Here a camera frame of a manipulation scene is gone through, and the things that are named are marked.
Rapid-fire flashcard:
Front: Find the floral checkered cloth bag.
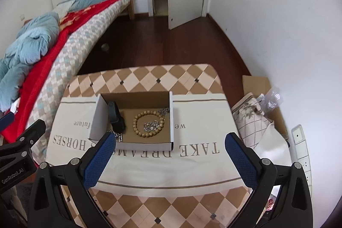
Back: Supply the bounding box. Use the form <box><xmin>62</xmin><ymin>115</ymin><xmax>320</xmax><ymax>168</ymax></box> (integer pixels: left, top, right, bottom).
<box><xmin>232</xmin><ymin>93</ymin><xmax>273</xmax><ymax>149</ymax></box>

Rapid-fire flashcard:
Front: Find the black smart band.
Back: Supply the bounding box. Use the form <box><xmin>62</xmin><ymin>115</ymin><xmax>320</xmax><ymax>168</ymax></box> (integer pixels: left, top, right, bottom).
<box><xmin>107</xmin><ymin>101</ymin><xmax>126</xmax><ymax>133</ymax></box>

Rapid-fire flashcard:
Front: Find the thick silver chain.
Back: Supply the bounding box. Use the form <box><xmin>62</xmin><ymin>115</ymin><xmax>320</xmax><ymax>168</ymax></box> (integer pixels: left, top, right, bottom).
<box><xmin>106</xmin><ymin>129</ymin><xmax>124</xmax><ymax>142</ymax></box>

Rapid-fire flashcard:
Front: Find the pink slipper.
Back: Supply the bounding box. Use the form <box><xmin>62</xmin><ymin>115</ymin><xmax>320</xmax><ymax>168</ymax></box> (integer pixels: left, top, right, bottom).
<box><xmin>265</xmin><ymin>197</ymin><xmax>275</xmax><ymax>211</ymax></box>

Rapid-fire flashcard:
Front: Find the bed with checkered mattress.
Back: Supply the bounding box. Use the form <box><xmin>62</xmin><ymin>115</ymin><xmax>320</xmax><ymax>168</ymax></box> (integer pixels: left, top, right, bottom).
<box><xmin>1</xmin><ymin>0</ymin><xmax>131</xmax><ymax>132</ymax></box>

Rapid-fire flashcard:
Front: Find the white power strip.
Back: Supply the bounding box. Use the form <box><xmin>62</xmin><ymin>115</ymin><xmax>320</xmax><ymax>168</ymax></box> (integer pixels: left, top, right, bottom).
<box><xmin>292</xmin><ymin>124</ymin><xmax>312</xmax><ymax>192</ymax></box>

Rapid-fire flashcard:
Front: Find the clear crinkled plastic wrap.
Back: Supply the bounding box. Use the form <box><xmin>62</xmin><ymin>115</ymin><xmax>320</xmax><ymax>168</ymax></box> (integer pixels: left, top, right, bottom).
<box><xmin>260</xmin><ymin>87</ymin><xmax>283</xmax><ymax>114</ymax></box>

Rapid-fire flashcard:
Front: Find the light blue quilt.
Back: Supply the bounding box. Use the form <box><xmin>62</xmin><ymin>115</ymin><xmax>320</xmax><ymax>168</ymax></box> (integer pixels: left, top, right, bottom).
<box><xmin>1</xmin><ymin>11</ymin><xmax>60</xmax><ymax>112</ymax></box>

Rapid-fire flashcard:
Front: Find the silver charm bracelet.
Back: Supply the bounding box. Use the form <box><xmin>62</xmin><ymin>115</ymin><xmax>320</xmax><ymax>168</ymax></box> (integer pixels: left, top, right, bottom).
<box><xmin>143</xmin><ymin>120</ymin><xmax>159</xmax><ymax>132</ymax></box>

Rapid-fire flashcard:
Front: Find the open white cardboard box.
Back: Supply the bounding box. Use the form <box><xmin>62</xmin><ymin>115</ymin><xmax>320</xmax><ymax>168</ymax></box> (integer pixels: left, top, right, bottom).
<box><xmin>87</xmin><ymin>91</ymin><xmax>174</xmax><ymax>152</ymax></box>

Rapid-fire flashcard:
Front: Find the white plastic bag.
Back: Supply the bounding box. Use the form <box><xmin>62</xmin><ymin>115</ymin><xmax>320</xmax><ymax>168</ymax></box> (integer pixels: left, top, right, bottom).
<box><xmin>253</xmin><ymin>123</ymin><xmax>292</xmax><ymax>166</ymax></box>

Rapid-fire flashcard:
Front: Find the flat brown cardboard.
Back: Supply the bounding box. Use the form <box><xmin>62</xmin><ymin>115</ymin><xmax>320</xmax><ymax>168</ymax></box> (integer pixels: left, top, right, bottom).
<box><xmin>242</xmin><ymin>75</ymin><xmax>289</xmax><ymax>138</ymax></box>

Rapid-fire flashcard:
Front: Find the red blanket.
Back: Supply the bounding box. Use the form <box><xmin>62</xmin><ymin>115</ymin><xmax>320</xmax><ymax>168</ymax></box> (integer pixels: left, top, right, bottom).
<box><xmin>1</xmin><ymin>0</ymin><xmax>120</xmax><ymax>143</ymax></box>

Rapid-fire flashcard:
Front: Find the diamond pattern tablecloth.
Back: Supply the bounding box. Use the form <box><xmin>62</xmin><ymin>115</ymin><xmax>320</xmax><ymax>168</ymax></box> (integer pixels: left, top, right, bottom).
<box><xmin>61</xmin><ymin>64</ymin><xmax>250</xmax><ymax>227</ymax></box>

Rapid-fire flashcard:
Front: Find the wooden bead bracelet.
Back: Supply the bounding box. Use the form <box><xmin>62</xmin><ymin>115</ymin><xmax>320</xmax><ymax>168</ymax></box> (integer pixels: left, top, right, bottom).
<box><xmin>132</xmin><ymin>109</ymin><xmax>167</xmax><ymax>138</ymax></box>

